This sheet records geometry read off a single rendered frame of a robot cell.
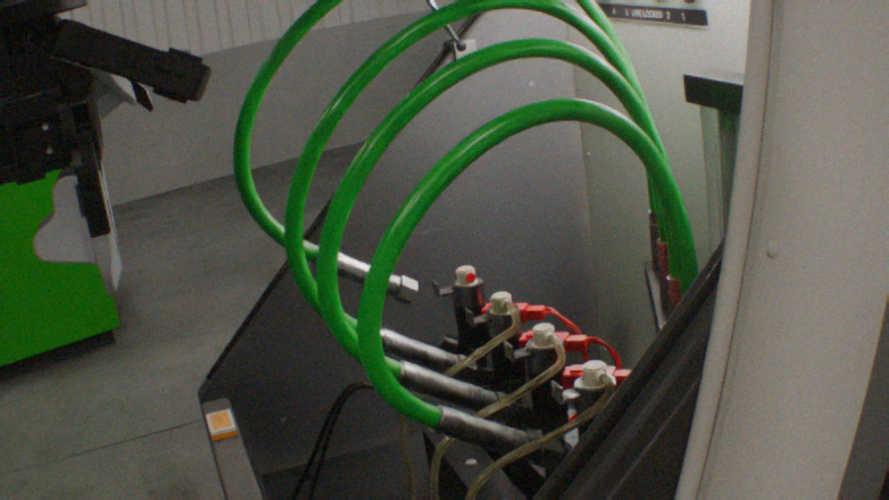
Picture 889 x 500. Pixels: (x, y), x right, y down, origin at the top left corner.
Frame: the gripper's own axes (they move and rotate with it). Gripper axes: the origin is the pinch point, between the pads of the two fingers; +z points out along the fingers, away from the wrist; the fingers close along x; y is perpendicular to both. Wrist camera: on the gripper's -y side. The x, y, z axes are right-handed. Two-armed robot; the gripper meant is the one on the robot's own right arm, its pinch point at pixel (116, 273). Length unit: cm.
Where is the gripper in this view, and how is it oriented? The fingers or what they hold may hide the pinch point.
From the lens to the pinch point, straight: 64.9
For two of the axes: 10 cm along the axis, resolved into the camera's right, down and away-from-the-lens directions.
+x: 3.4, 2.5, -9.1
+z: 1.4, 9.4, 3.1
